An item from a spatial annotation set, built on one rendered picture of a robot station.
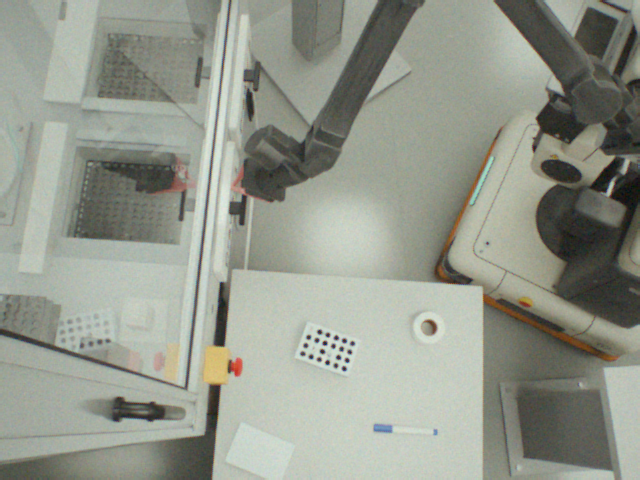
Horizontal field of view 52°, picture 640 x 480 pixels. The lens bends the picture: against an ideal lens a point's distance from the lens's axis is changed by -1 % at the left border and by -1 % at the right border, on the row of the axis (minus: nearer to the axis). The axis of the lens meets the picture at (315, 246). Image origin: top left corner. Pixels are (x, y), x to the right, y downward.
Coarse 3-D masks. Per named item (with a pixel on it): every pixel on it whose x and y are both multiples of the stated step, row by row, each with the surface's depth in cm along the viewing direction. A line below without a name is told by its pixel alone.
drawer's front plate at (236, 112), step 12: (240, 24) 149; (240, 36) 148; (240, 48) 147; (240, 60) 147; (240, 72) 146; (240, 84) 145; (240, 96) 145; (240, 108) 147; (240, 120) 149; (240, 132) 150; (240, 144) 152
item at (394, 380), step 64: (256, 320) 149; (320, 320) 149; (384, 320) 150; (448, 320) 150; (256, 384) 145; (320, 384) 145; (384, 384) 146; (448, 384) 146; (320, 448) 142; (384, 448) 142; (448, 448) 143
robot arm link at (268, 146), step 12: (264, 132) 120; (276, 132) 120; (252, 144) 121; (264, 144) 119; (276, 144) 119; (288, 144) 121; (300, 144) 124; (252, 156) 121; (264, 156) 120; (276, 156) 121; (300, 156) 122; (312, 156) 119; (324, 156) 118; (300, 168) 120; (312, 168) 120; (324, 168) 120
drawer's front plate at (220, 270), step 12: (228, 144) 141; (228, 156) 141; (228, 168) 140; (228, 180) 139; (228, 192) 139; (228, 204) 139; (228, 216) 140; (228, 228) 142; (216, 240) 136; (228, 240) 142; (216, 252) 135; (228, 252) 145; (216, 264) 134; (228, 264) 145; (216, 276) 139
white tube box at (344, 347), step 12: (312, 324) 145; (312, 336) 144; (324, 336) 144; (336, 336) 147; (348, 336) 145; (300, 348) 144; (324, 348) 144; (336, 348) 144; (348, 348) 144; (300, 360) 144; (312, 360) 143; (324, 360) 143; (336, 360) 143; (348, 360) 146; (336, 372) 143; (348, 372) 143
